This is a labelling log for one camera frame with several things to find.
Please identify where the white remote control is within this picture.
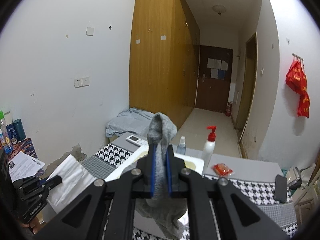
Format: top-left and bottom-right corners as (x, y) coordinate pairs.
(126, 135), (148, 147)

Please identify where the clear spray bottle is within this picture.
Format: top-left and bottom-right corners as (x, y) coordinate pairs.
(176, 136), (186, 155)

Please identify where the side room door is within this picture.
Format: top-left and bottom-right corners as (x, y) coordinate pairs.
(235, 33), (258, 132)

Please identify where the wall socket pair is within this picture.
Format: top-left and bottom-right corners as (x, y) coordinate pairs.
(74, 77), (90, 88)

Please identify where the red fire extinguisher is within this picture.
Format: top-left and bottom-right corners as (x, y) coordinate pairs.
(225, 101), (232, 116)

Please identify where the black smartphone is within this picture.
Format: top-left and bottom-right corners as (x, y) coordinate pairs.
(273, 175), (287, 203)

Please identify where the dark brown entry door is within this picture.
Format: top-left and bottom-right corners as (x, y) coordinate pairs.
(195, 45), (233, 113)

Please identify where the wall hook rack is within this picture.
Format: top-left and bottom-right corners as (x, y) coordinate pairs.
(292, 53), (304, 63)

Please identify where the wooden wardrobe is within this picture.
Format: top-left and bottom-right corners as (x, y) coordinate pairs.
(129, 0), (200, 127)

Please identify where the white folded tissue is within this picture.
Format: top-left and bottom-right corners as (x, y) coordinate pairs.
(47, 155), (96, 213)

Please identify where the grey sock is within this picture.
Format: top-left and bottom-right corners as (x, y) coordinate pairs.
(136, 112), (187, 239)

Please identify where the ceiling lamp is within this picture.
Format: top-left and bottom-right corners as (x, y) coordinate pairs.
(212, 5), (227, 16)

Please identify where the houndstooth table runner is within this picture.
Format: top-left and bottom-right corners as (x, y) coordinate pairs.
(80, 143), (299, 240)

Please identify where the grey blue bedding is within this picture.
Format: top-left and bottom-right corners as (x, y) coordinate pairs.
(106, 107), (154, 138)

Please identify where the printed paper sheet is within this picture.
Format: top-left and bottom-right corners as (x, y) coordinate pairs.
(8, 151), (45, 182)

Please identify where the teal cylinder can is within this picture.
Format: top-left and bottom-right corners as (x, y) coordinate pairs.
(13, 119), (26, 141)

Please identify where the red snack packet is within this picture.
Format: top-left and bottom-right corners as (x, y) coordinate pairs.
(212, 163), (233, 177)

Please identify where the left hand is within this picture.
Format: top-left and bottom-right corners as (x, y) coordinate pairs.
(18, 217), (46, 238)

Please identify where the white styrofoam box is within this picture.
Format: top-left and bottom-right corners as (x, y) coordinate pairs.
(105, 143), (206, 238)

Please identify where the red pump lotion bottle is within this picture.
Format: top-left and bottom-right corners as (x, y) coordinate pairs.
(201, 126), (216, 170)

